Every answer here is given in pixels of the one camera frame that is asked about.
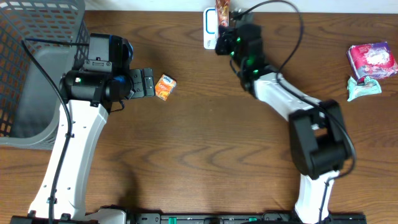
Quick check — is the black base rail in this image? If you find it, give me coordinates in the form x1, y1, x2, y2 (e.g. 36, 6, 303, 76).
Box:
9, 206, 367, 224

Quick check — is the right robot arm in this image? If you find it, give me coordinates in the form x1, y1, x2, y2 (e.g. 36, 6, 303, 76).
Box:
215, 24, 354, 223

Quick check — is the teal snack packet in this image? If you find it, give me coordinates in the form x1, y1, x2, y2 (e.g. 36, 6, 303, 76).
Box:
347, 77, 382, 101

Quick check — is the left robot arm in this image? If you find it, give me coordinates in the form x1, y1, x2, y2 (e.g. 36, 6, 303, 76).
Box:
11, 33, 155, 223

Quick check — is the red orange snack wrapper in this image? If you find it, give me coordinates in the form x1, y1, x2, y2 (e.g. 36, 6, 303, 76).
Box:
215, 0, 231, 27

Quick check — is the purple snack package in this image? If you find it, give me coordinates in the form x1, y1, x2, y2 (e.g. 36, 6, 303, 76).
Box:
346, 42, 397, 83

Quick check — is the white barcode scanner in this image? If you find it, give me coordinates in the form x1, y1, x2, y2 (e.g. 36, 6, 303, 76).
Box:
203, 7, 218, 50

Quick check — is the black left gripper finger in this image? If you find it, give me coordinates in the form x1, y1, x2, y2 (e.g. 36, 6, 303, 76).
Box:
129, 69, 145, 99
142, 68, 155, 96

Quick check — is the orange small box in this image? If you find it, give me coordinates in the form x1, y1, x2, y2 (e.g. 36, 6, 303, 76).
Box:
155, 74, 177, 101

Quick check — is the grey plastic basket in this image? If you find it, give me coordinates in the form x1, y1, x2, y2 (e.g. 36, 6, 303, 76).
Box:
1, 0, 90, 150

